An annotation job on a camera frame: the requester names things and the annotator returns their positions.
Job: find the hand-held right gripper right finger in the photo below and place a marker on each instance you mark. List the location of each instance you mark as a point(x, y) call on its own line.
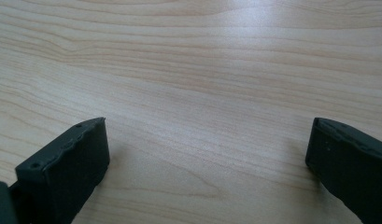
point(350, 168)

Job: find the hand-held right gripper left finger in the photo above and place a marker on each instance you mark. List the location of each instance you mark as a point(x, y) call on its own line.
point(64, 174)

